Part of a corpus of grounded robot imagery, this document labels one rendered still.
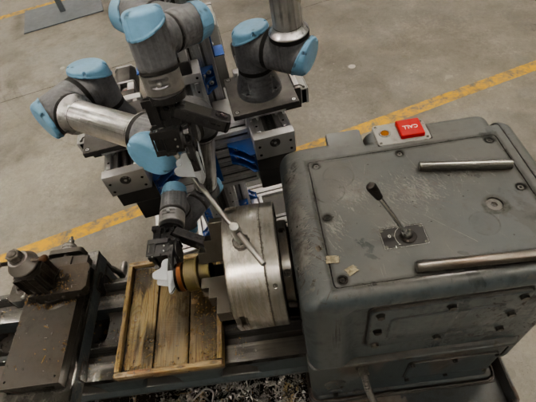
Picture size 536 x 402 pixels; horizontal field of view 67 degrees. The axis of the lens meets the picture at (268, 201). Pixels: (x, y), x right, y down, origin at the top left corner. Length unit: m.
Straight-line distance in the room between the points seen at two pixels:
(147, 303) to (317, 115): 2.17
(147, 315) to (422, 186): 0.86
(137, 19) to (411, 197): 0.66
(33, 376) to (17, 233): 1.94
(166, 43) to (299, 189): 0.44
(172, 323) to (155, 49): 0.79
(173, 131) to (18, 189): 2.69
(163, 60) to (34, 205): 2.56
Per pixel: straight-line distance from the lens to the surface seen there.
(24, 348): 1.35
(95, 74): 1.33
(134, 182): 1.39
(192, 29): 0.85
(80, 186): 3.18
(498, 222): 0.97
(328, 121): 3.08
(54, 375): 1.27
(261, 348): 1.21
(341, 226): 0.90
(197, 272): 1.06
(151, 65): 0.79
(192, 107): 0.84
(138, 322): 1.32
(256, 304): 0.94
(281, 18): 1.19
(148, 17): 0.78
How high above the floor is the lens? 1.99
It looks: 50 degrees down
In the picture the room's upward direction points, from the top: 11 degrees counter-clockwise
